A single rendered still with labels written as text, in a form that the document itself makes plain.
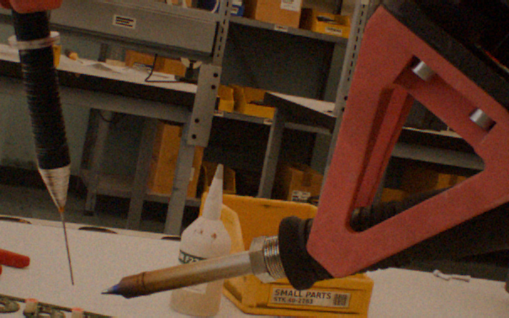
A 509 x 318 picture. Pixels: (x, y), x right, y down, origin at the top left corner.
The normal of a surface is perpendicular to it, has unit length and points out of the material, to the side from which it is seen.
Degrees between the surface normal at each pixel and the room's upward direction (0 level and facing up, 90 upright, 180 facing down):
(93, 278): 0
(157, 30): 90
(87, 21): 90
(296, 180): 91
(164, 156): 90
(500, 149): 108
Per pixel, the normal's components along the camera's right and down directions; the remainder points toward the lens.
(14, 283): 0.18, -0.97
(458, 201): -0.55, 0.32
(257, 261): -0.36, 0.06
